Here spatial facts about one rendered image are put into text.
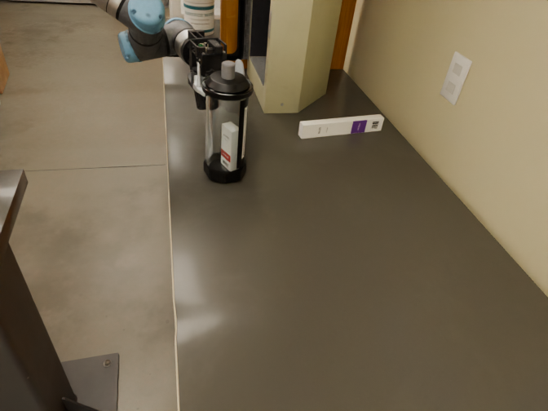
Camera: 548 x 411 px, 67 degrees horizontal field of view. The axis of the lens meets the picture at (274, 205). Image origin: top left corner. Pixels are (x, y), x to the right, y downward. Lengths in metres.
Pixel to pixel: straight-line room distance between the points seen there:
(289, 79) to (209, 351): 0.86
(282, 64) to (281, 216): 0.52
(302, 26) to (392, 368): 0.90
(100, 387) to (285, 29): 1.37
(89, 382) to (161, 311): 0.38
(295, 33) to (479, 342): 0.89
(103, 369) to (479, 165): 1.46
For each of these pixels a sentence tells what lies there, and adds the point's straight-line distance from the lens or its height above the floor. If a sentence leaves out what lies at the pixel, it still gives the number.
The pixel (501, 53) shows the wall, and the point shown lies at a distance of 1.09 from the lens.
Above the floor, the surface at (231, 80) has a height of 1.19.
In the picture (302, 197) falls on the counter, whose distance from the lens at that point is 0.97.
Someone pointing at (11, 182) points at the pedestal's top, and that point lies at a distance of 1.09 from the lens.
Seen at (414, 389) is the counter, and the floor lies 0.94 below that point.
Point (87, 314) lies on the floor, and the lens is 1.98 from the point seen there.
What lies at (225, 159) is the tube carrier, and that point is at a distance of 0.95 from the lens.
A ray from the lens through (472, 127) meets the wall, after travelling 1.13.
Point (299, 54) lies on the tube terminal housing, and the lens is 1.27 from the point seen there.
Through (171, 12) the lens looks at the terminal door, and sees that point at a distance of 1.54.
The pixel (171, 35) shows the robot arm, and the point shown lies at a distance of 1.14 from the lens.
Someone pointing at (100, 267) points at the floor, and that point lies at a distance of 2.14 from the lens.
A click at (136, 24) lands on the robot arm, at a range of 1.00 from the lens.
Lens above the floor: 1.53
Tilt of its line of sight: 39 degrees down
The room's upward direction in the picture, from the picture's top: 7 degrees clockwise
